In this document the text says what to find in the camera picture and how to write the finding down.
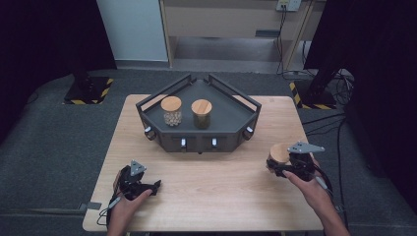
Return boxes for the glass jar of white beans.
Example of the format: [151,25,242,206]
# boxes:
[159,95,183,128]

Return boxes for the black curtain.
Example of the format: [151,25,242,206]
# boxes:
[303,0,417,205]
[0,0,117,146]

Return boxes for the black cable bundle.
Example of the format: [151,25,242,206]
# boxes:
[328,68,356,106]

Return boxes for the black corner rack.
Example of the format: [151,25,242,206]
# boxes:
[135,73,263,155]

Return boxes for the wall power outlet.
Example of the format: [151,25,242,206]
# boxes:
[275,0,302,13]

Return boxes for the black hanging cable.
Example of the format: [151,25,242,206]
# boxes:
[274,8,309,80]

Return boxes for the person's right hand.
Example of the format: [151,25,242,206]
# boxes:
[282,158,335,215]

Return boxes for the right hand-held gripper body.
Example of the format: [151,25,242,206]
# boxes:
[287,141,326,182]

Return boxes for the right hand-held gripper cable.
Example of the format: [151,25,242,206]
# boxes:
[313,163,349,230]

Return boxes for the glass jar of green beans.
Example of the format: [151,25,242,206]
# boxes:
[191,98,213,130]

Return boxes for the person's left hand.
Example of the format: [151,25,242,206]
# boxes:
[109,170,153,222]

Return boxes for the black stand with striped base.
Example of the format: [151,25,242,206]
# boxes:
[288,58,345,111]
[62,48,115,106]

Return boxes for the white panel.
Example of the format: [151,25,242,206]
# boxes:
[96,0,169,63]

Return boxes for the left hand-held gripper cable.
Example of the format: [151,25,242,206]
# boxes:
[96,195,121,227]

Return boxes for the black floor cable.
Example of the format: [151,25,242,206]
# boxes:
[301,112,350,236]

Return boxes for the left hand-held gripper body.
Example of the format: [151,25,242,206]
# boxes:
[117,159,150,200]

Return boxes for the hand-held gripper cable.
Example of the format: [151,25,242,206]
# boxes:
[313,163,349,230]
[96,195,121,227]

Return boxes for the glass jar of brown beans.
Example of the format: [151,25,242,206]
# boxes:
[267,143,292,174]

